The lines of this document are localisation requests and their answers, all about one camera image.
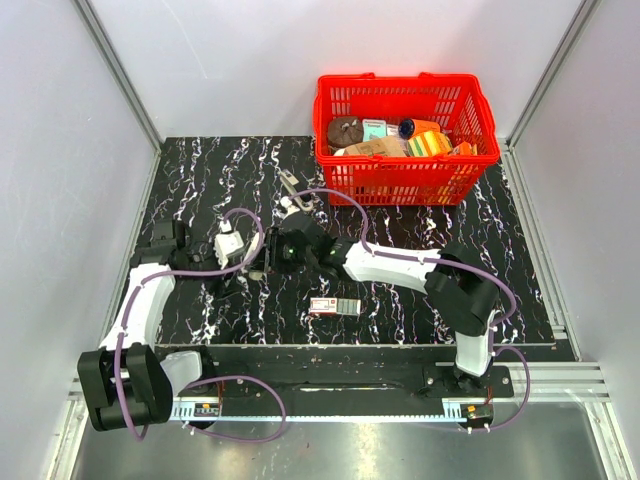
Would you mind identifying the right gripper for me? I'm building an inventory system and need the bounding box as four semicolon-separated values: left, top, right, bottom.
249;227;316;276

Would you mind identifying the staple remover tool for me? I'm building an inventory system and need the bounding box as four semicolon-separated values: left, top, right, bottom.
279;169;314;213

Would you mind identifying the red white staple box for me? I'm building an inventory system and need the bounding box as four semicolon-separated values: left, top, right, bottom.
309;297;361;316

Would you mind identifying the beige stapler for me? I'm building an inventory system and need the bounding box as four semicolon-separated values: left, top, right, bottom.
240;233;266;281

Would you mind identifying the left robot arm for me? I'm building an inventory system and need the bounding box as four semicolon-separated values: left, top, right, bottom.
77;220;245;431

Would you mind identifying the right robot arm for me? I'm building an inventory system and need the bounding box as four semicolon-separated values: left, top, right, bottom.
258;213;499;396

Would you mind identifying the brown round object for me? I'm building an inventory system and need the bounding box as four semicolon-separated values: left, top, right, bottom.
327;116;364;149

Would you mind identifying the brown cardboard package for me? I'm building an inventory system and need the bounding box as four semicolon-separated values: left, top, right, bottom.
335;136;407;158

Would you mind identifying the teal white card packet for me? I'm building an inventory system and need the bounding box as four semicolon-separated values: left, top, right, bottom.
362;119;387;142

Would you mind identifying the orange bottle blue cap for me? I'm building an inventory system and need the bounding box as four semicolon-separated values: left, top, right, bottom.
398;118;441;140

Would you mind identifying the green yellow striped box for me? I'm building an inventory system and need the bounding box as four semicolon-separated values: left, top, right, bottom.
408;130;453;157

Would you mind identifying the small orange box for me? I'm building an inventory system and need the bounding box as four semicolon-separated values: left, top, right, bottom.
449;142;478;156

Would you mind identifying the red plastic basket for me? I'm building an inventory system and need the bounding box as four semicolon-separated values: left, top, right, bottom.
312;72;500;206

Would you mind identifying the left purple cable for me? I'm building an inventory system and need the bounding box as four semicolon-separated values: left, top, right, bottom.
113;207;288;443

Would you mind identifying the purple cable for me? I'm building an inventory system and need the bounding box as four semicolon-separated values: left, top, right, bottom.
113;207;288;443
280;187;532;434

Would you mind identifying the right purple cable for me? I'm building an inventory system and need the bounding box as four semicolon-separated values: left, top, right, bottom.
280;187;532;434

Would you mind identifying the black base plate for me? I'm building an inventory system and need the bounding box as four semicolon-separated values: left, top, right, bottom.
158;363;516;399

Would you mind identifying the white cable duct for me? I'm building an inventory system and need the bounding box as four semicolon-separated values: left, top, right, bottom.
169;395;489;424

